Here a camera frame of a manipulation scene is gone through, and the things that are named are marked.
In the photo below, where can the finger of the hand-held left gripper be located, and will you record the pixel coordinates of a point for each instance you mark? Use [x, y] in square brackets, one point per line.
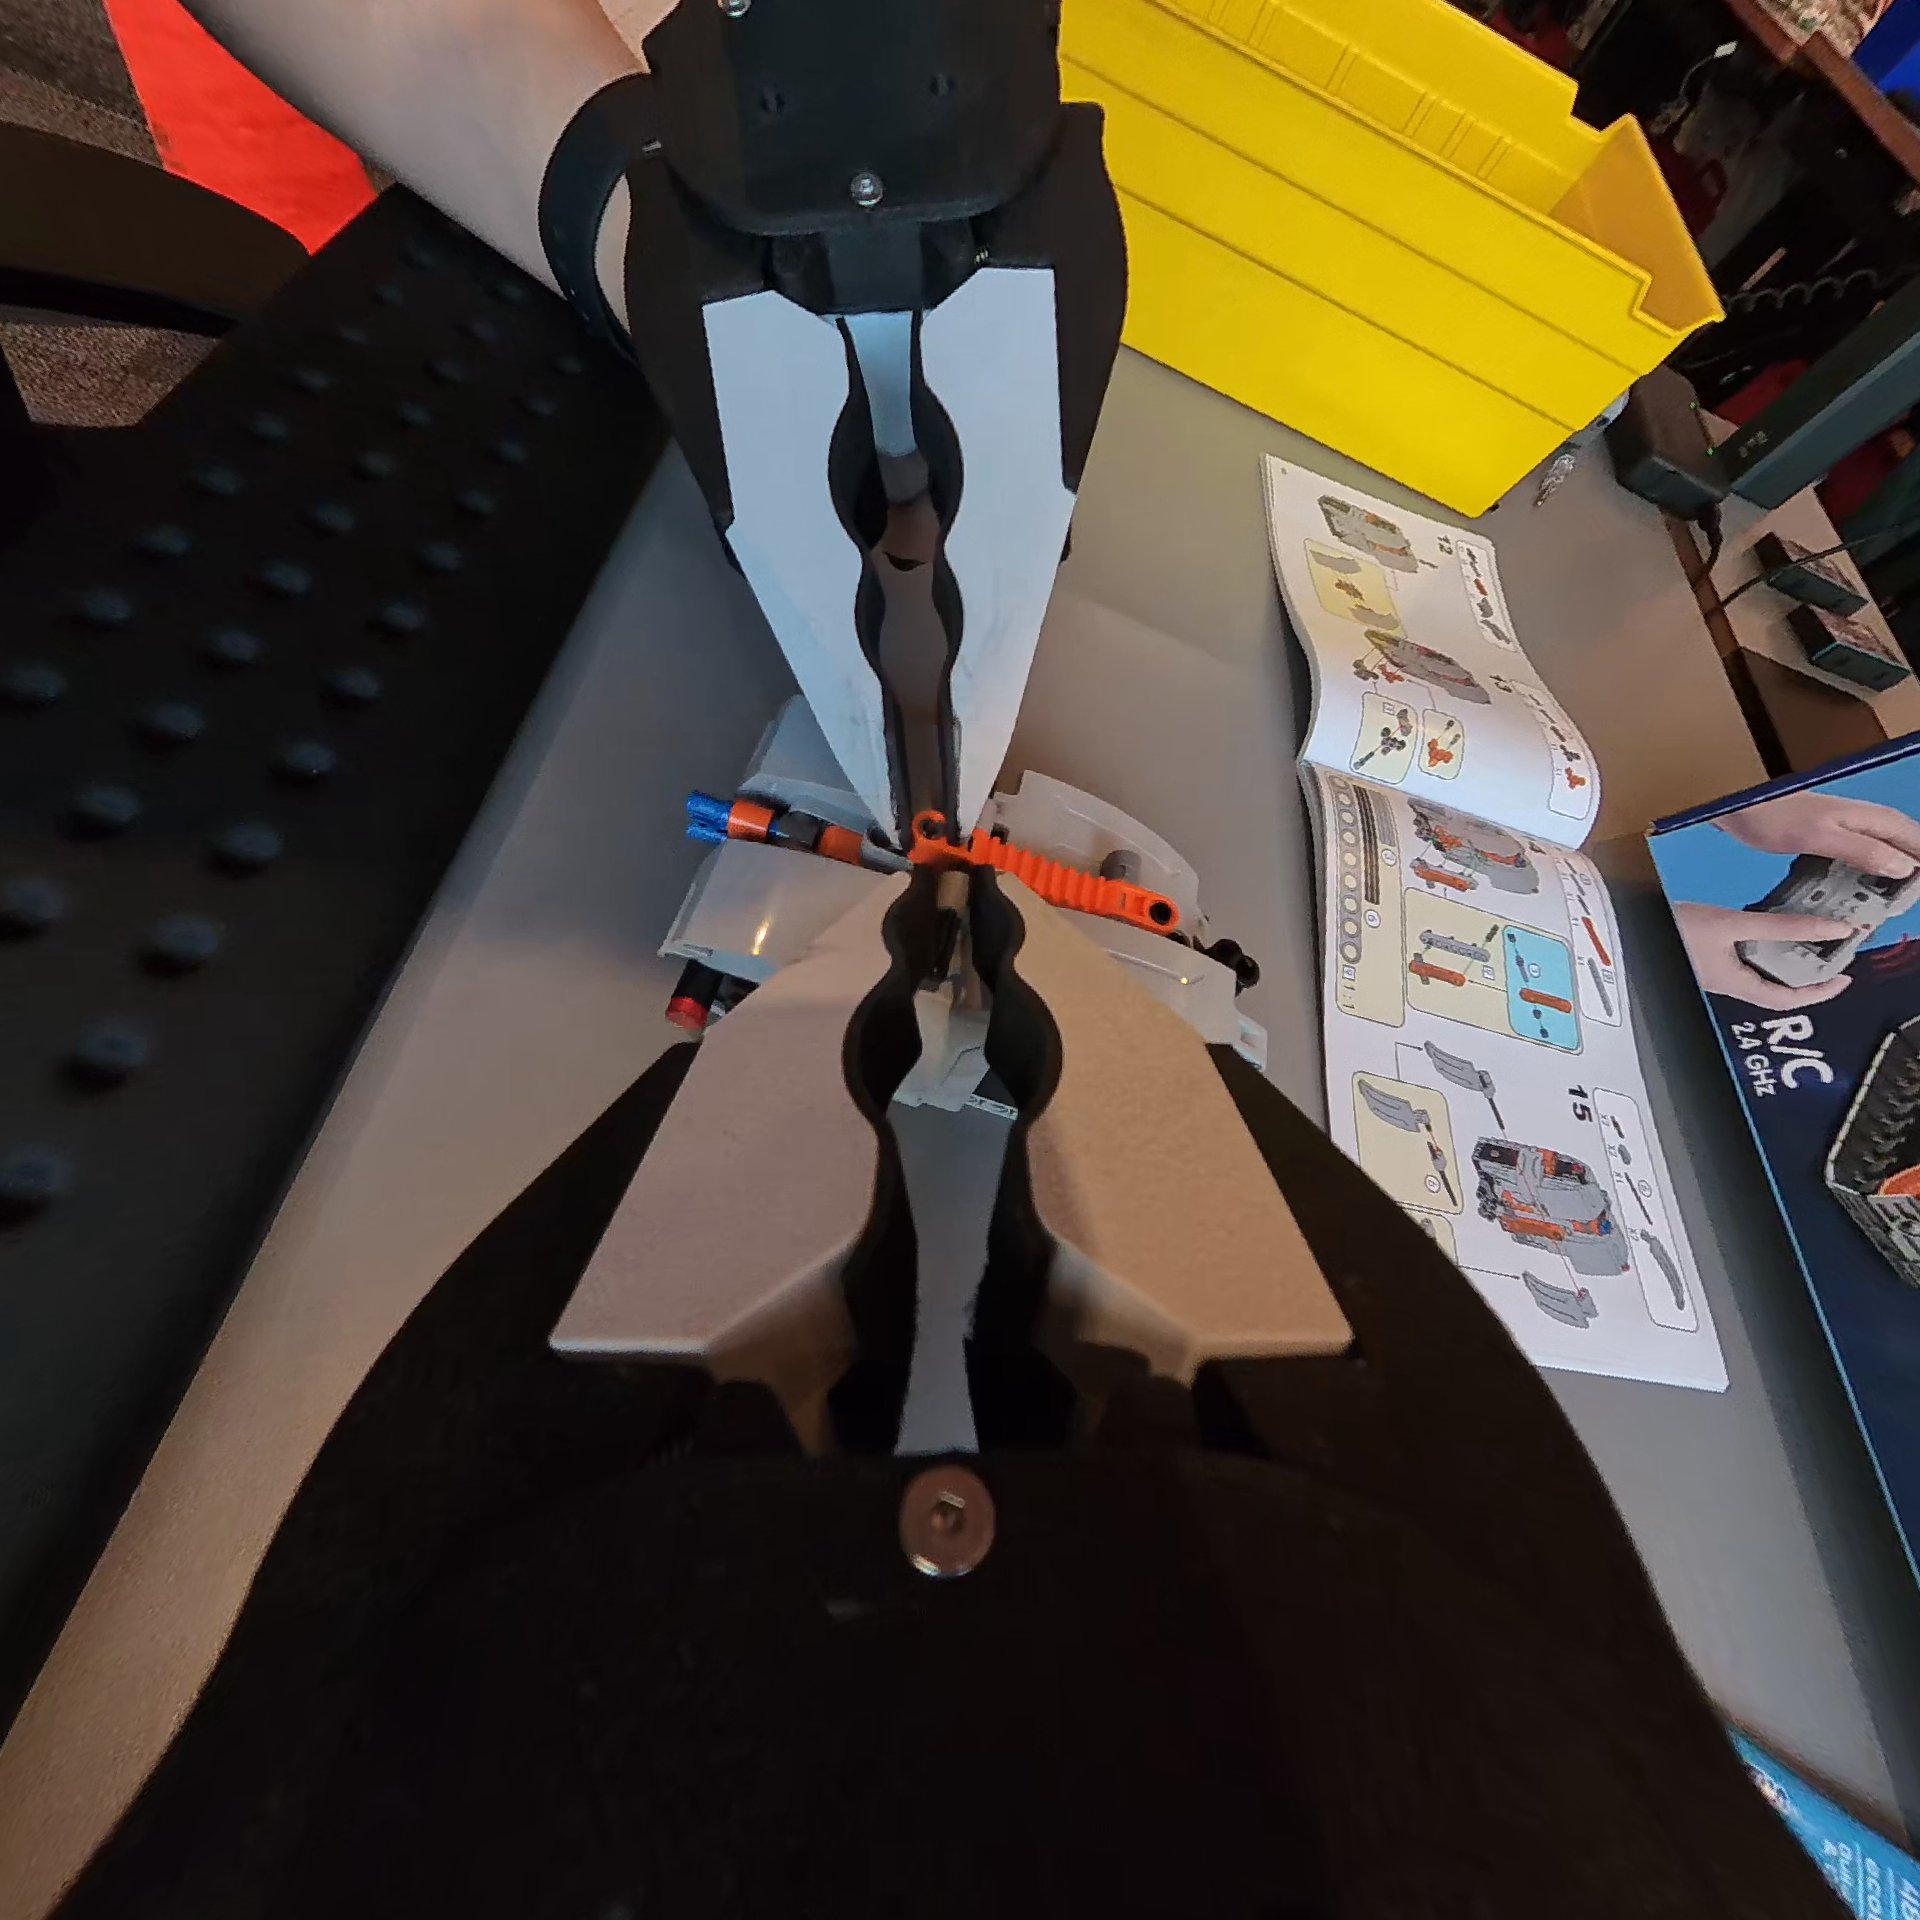
[1013, 451]
[781, 480]

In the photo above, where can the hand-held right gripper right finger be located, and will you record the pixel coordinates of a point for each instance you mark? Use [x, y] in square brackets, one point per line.
[1185, 1200]

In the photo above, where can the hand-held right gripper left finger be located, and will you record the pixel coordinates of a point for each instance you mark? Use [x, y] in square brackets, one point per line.
[721, 1200]

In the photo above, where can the orange toothed beam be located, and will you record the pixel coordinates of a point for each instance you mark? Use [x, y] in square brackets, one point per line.
[1065, 878]

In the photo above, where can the grey building block robot model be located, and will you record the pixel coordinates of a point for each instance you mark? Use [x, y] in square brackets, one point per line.
[1079, 819]

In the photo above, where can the person's left forearm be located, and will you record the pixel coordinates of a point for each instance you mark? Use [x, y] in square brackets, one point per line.
[450, 105]

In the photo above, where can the black wristband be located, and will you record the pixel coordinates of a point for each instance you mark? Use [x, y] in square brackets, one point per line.
[579, 212]

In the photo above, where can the open instruction booklet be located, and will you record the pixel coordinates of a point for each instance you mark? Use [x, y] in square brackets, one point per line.
[1501, 974]

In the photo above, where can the yellow plastic bin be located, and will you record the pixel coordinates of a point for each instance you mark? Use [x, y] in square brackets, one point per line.
[1349, 225]

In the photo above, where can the black perforated mat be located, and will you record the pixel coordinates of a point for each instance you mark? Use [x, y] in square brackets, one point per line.
[225, 675]

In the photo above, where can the orange red plastic object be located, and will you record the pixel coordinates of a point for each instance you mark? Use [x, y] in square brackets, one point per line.
[240, 120]

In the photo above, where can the blue toy robot box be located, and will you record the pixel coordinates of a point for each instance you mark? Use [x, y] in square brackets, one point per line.
[1829, 1125]

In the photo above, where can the large black power adapter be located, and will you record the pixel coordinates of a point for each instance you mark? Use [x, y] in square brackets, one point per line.
[1664, 459]

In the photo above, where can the brown side table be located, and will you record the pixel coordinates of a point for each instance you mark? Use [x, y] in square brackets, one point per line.
[1829, 524]

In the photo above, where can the small blue booklet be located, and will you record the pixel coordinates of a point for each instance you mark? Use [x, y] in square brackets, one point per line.
[1845, 1846]

